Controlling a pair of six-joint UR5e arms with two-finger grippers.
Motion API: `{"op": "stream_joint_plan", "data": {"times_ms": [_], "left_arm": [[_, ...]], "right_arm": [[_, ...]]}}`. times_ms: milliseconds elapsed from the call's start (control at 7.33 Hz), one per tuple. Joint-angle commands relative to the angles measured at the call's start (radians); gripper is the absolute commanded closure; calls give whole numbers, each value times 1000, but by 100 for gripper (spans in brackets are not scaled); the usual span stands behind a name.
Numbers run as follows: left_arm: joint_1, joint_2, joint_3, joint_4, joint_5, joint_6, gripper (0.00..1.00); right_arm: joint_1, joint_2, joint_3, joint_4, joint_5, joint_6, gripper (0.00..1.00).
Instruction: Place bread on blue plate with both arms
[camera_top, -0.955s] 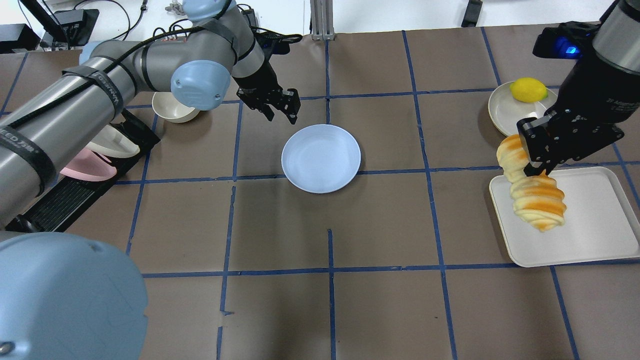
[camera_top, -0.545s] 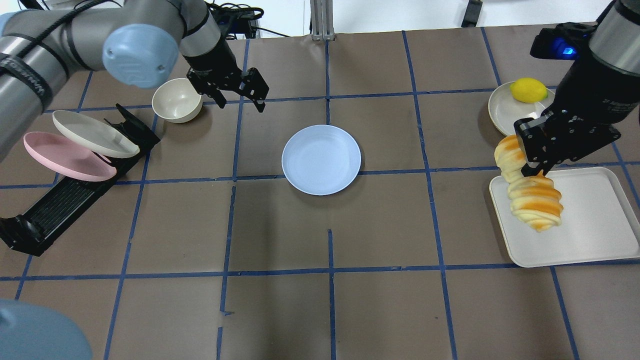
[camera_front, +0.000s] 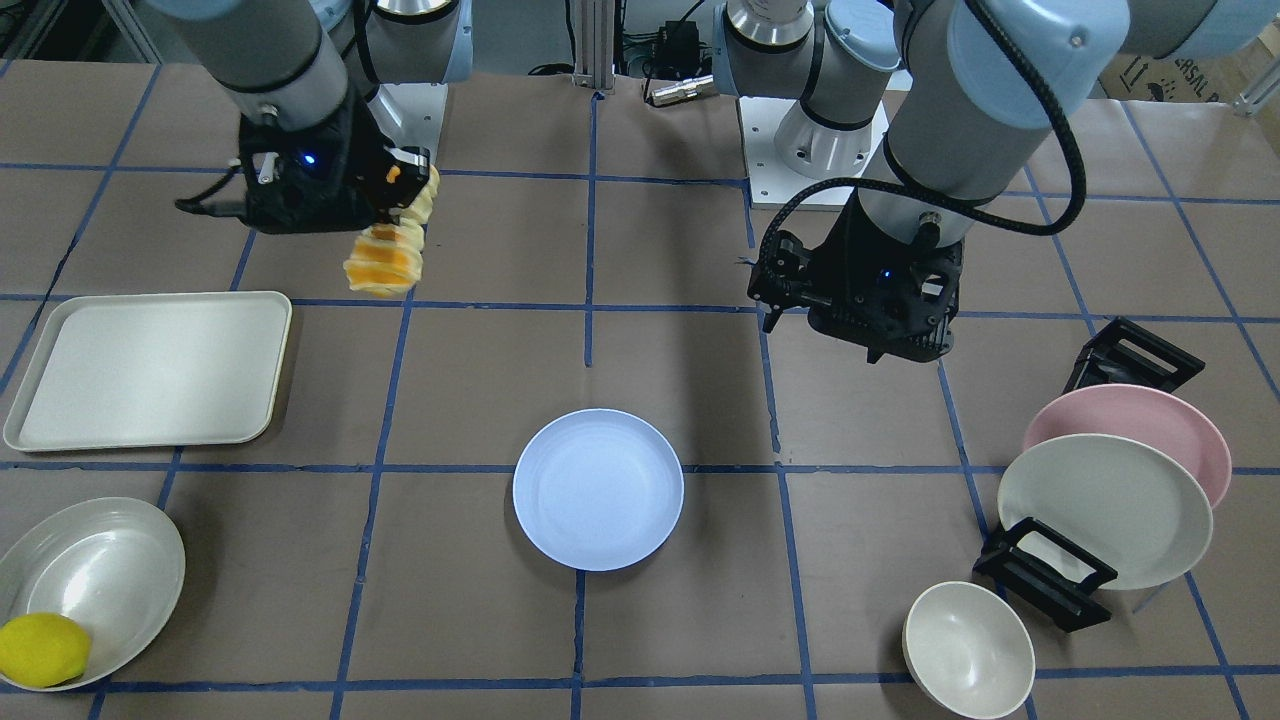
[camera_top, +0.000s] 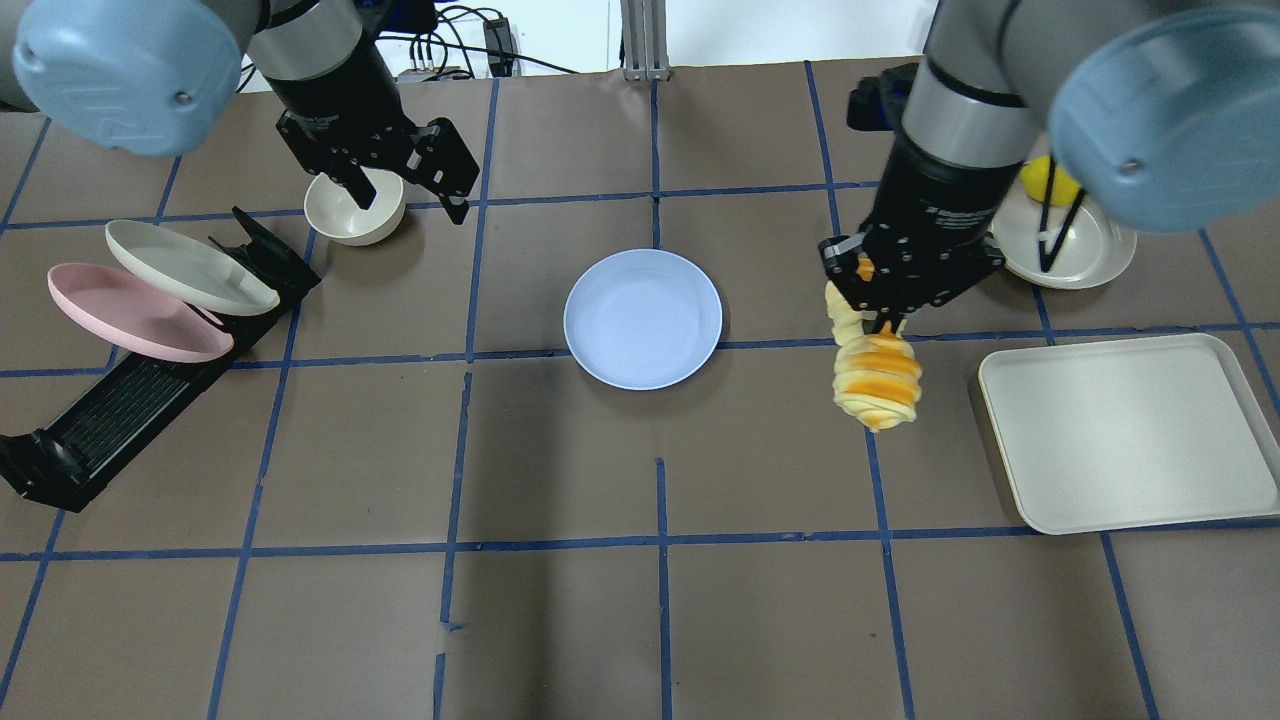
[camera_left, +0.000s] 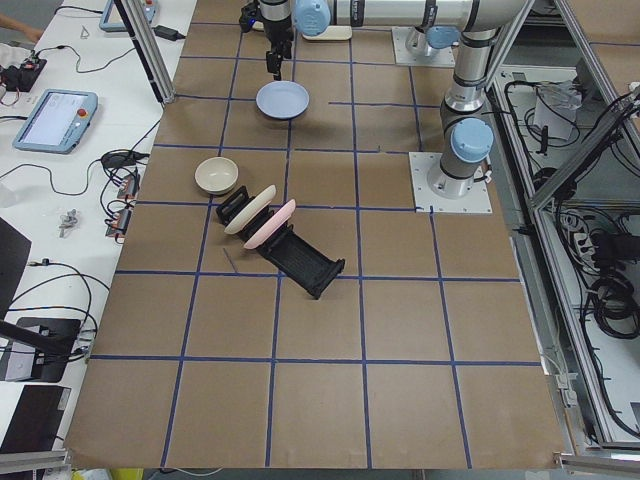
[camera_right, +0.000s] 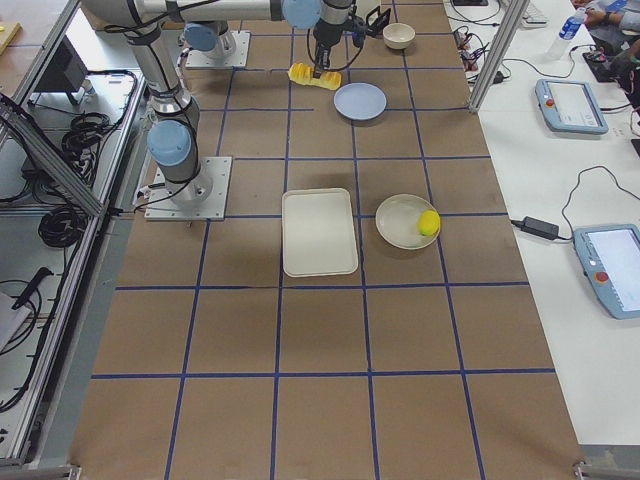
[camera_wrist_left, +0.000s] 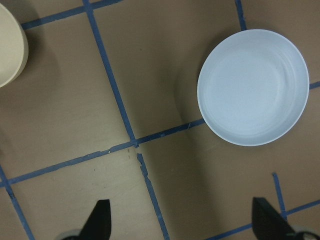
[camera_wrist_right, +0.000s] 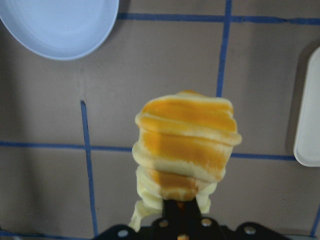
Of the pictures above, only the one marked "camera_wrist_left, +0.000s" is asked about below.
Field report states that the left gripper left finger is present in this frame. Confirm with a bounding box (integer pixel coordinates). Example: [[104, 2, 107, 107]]
[[78, 199, 111, 240]]

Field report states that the light blue plate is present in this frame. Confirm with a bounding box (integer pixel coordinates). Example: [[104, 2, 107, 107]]
[[197, 29, 310, 147]]

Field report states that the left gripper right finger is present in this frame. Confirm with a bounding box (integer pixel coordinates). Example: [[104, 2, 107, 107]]
[[251, 197, 296, 240]]

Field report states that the cream small bowl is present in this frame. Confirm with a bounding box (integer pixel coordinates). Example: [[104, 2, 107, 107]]
[[0, 4, 29, 87]]

